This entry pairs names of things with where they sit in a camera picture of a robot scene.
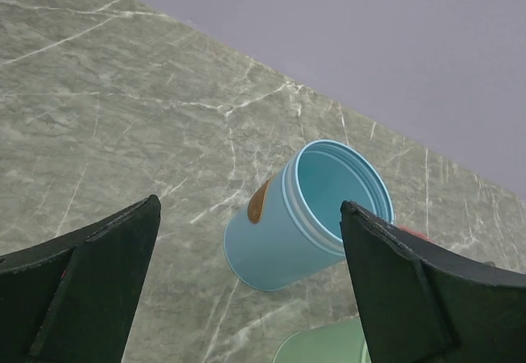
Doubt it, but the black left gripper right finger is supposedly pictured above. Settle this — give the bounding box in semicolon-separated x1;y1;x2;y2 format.
340;201;525;362

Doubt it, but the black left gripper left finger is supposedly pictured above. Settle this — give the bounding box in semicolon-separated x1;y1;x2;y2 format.
1;195;160;362

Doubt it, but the pink dotted plate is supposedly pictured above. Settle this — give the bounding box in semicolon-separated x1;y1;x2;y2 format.
400;227;431;241

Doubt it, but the green cylindrical container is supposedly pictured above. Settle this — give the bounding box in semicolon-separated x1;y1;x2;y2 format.
273;317;371;363

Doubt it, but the blue cylindrical container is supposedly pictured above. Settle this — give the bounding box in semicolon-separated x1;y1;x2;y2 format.
224;140;395;292

